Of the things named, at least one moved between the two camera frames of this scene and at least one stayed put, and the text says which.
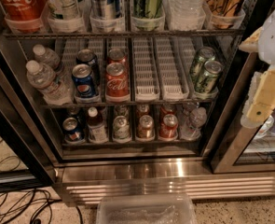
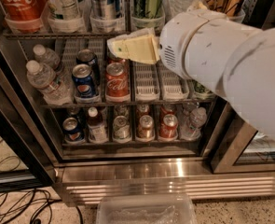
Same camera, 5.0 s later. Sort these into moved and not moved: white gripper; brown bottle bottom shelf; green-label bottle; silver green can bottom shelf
Moved: white gripper
Not moved: green-label bottle; silver green can bottom shelf; brown bottle bottom shelf
